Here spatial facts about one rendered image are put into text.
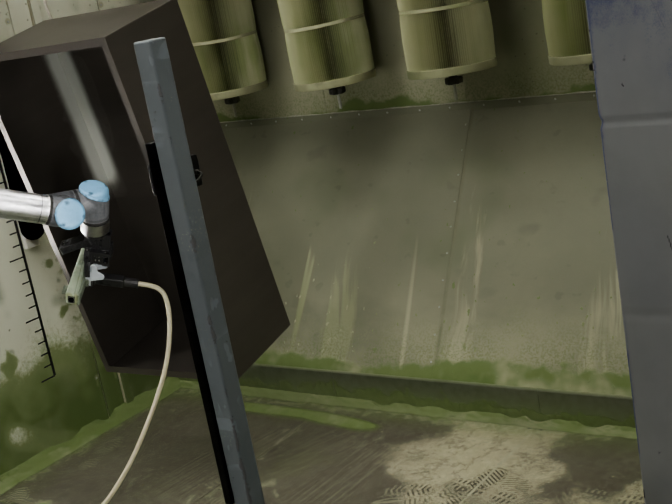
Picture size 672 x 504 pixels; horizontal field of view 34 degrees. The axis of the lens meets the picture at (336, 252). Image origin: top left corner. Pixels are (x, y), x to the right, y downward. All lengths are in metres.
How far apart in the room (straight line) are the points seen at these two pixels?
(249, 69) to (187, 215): 2.46
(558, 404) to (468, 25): 1.36
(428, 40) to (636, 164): 1.98
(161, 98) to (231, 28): 2.44
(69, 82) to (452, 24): 1.35
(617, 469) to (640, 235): 1.60
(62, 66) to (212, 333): 1.82
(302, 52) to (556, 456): 1.79
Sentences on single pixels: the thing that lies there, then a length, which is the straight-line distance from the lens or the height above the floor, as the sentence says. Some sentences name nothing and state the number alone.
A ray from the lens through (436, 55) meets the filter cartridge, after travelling 4.02.
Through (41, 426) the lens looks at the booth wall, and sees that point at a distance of 4.61.
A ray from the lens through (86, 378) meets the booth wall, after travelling 4.73.
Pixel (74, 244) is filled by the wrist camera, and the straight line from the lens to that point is 3.62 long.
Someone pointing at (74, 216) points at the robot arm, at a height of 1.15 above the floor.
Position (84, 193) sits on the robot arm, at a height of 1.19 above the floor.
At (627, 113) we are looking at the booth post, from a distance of 2.14.
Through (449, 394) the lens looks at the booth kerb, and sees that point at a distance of 4.19.
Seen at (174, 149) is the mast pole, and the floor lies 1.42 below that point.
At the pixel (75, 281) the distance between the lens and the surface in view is 3.66.
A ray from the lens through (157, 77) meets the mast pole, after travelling 2.29.
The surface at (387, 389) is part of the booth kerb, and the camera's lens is 4.34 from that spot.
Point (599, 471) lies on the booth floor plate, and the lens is 3.68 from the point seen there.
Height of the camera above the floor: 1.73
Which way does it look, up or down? 15 degrees down
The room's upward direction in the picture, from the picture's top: 10 degrees counter-clockwise
